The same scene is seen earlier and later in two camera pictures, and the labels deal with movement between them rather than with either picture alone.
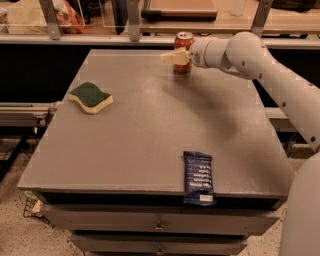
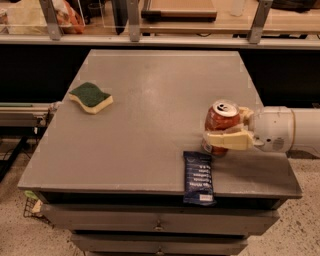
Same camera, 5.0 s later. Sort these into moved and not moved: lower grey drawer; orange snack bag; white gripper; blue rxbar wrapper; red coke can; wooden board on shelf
Moved: white gripper; red coke can
Not moved: orange snack bag; wooden board on shelf; blue rxbar wrapper; lower grey drawer
